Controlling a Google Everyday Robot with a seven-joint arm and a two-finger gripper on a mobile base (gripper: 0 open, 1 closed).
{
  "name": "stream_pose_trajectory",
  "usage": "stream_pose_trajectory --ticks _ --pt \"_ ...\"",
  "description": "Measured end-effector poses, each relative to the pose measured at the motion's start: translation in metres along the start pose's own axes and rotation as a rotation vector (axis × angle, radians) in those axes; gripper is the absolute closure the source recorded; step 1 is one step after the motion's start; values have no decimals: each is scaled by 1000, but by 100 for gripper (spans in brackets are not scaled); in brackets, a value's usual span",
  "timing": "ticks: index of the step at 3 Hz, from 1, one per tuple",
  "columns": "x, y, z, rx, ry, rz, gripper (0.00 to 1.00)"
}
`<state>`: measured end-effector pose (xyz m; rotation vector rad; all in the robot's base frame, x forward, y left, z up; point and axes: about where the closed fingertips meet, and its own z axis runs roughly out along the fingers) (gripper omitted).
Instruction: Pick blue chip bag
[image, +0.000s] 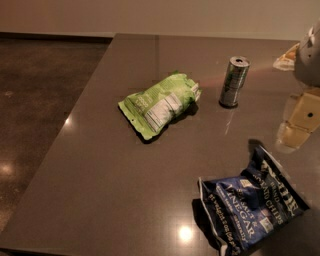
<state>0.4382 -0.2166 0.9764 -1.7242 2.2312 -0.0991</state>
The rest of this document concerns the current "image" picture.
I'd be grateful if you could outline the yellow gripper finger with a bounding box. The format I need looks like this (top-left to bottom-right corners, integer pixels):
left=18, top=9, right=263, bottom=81
left=273, top=44, right=299, bottom=71
left=277, top=87, right=320, bottom=149

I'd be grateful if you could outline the blue chip bag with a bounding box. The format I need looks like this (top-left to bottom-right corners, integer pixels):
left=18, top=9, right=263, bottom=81
left=198, top=146, right=309, bottom=256

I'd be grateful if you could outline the green chip bag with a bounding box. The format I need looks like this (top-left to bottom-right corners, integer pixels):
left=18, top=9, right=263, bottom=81
left=118, top=73, right=201, bottom=140

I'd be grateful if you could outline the silver green drink can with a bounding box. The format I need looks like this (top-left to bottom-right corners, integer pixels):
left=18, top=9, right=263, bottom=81
left=219, top=56, right=250, bottom=108

